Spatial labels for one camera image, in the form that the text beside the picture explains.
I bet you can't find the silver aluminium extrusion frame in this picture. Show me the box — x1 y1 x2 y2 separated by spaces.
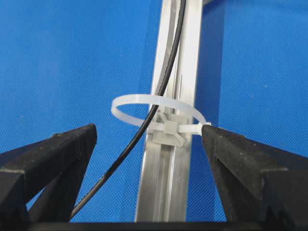
134 0 217 223

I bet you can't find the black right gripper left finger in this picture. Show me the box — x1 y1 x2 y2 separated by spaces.
0 124 97 224

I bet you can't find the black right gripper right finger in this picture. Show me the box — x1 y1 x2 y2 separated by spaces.
202 125 308 224

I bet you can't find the white zip tie loop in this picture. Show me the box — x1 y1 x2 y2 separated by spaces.
111 94 211 147

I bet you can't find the black wire with plug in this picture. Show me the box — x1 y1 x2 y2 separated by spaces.
69 0 187 219

